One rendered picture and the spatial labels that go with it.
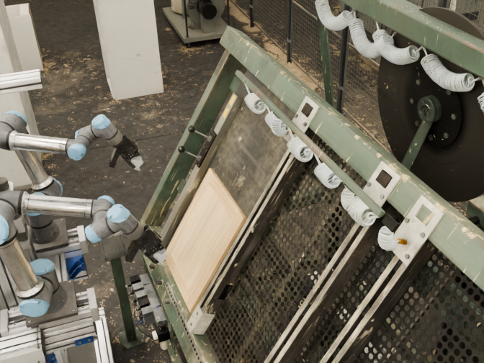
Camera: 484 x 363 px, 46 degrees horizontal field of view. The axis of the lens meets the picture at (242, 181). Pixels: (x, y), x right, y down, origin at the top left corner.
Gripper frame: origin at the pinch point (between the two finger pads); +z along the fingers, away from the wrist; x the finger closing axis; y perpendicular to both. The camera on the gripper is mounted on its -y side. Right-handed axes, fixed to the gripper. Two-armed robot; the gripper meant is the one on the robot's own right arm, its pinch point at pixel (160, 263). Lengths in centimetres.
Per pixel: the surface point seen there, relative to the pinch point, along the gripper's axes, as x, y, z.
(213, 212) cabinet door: 31.9, 26.2, 19.7
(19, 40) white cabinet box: 540, -104, 48
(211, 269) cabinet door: 10.4, 11.8, 29.7
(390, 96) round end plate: 23, 124, 14
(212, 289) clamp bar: -3.6, 9.6, 26.8
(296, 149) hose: -20, 72, -26
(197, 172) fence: 58, 29, 13
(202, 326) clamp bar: -7.4, -5.1, 39.3
